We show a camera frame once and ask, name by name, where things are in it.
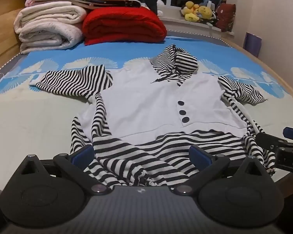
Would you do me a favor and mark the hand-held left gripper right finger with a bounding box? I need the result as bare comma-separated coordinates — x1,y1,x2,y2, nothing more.
173,145,267,196

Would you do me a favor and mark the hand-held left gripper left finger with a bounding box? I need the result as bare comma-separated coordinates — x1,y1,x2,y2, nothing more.
17,144,110,196

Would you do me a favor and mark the striped white hooded top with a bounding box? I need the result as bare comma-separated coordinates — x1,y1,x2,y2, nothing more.
29,44,276,188

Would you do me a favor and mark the blue white patterned bed sheet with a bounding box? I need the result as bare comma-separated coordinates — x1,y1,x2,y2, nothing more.
0,35,293,193

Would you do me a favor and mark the purple bin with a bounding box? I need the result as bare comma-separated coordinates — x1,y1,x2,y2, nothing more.
243,32,262,58

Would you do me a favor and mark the brown cushion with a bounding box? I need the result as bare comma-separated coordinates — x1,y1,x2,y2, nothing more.
215,3,236,33

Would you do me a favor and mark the cream folded blanket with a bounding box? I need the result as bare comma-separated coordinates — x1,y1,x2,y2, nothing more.
14,1,88,55

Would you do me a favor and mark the red folded blanket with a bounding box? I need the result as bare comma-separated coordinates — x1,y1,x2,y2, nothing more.
82,6,168,45

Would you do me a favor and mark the white window sill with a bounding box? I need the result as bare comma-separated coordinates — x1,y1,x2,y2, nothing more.
159,5,235,33

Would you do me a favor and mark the yellow plush toy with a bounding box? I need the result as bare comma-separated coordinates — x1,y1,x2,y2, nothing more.
181,1,201,22
198,5,213,20

